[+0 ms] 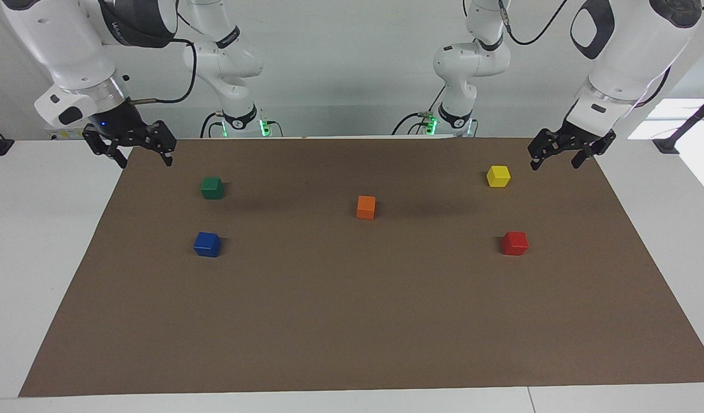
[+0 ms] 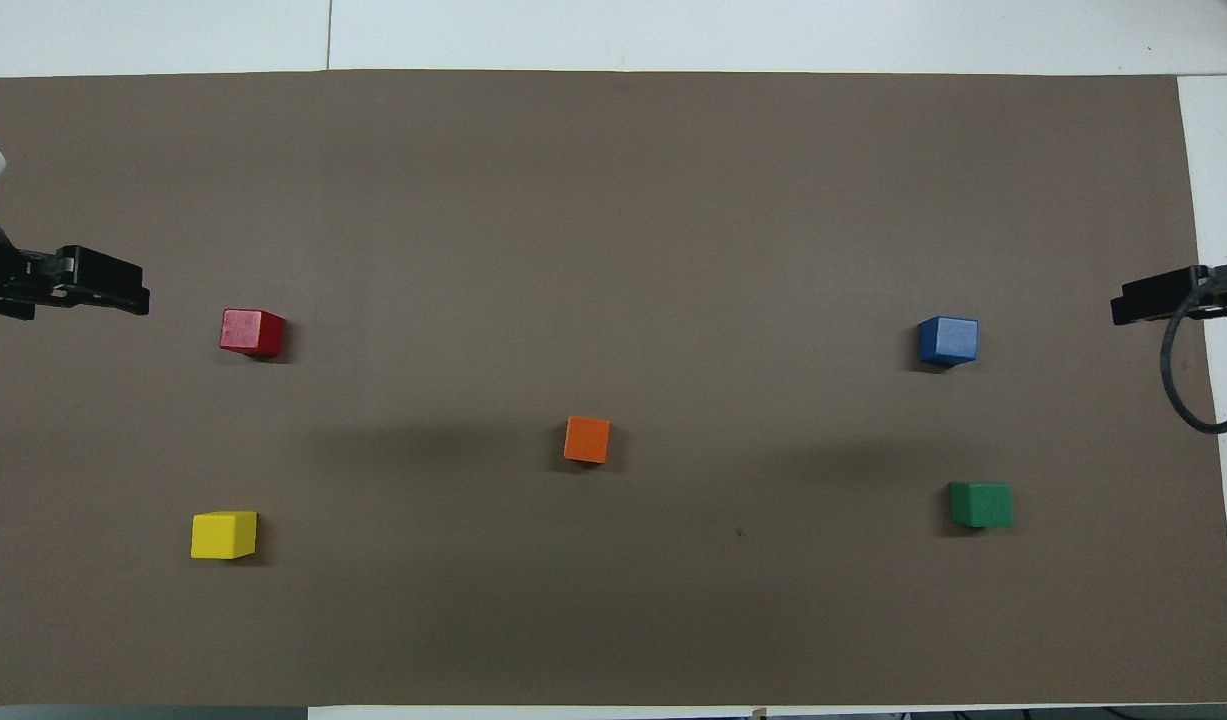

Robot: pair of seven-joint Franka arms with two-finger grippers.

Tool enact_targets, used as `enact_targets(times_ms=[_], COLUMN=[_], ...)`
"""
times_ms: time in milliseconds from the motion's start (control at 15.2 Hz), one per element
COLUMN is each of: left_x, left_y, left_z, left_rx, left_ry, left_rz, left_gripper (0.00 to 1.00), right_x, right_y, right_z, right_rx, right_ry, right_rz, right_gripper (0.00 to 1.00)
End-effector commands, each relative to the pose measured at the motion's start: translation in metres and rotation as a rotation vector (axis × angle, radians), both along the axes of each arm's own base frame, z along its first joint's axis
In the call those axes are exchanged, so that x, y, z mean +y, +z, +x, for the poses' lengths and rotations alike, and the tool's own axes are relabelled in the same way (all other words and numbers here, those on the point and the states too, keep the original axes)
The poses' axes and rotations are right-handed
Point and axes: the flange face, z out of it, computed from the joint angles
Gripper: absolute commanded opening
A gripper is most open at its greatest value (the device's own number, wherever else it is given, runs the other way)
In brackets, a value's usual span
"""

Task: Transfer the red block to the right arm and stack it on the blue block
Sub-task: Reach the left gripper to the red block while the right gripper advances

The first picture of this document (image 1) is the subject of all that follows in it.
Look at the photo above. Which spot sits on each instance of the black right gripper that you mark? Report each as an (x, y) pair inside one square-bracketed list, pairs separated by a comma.
[(122, 123)]

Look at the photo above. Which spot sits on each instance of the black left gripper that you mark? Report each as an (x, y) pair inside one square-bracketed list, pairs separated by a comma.
[(578, 135)]

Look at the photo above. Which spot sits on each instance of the red wooden block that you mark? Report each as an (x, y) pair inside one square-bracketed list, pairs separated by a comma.
[(514, 244)]

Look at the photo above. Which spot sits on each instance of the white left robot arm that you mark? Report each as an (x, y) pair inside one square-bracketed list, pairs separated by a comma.
[(621, 57)]

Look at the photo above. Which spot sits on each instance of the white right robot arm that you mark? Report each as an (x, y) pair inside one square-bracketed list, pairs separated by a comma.
[(65, 51)]

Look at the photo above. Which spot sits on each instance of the yellow wooden block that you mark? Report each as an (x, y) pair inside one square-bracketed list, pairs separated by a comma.
[(498, 176)]

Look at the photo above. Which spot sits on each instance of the green wooden block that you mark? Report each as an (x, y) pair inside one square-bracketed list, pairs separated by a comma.
[(212, 188)]

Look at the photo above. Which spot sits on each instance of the blue wooden block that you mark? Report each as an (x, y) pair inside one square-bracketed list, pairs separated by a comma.
[(207, 244)]

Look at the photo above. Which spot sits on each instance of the orange wooden block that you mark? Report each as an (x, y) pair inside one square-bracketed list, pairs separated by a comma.
[(366, 207)]

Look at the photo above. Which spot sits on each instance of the white box with yellow label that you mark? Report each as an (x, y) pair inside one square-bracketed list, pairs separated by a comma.
[(65, 134)]

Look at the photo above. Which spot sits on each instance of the brown paper mat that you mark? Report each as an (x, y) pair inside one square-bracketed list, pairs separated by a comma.
[(352, 315)]

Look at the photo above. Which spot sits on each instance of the black camera stand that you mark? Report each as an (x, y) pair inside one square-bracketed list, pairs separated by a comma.
[(670, 144)]

